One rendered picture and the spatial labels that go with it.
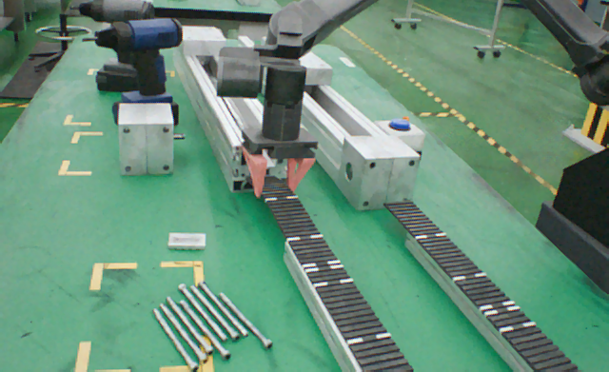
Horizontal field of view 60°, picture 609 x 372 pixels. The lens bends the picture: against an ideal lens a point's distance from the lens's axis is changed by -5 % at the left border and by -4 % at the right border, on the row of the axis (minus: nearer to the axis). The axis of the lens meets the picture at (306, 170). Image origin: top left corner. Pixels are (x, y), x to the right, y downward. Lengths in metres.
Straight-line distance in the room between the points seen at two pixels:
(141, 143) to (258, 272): 0.34
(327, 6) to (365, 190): 0.30
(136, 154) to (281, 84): 0.31
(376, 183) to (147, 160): 0.39
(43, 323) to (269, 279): 0.28
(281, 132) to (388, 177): 0.21
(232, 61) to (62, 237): 0.34
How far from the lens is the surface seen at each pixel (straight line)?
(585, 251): 1.03
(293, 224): 0.77
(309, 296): 0.69
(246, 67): 0.77
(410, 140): 1.10
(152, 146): 0.95
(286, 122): 0.79
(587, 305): 0.84
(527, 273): 0.86
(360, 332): 0.61
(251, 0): 2.80
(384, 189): 0.91
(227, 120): 0.99
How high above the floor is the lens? 1.21
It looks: 25 degrees down
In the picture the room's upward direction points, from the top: 7 degrees clockwise
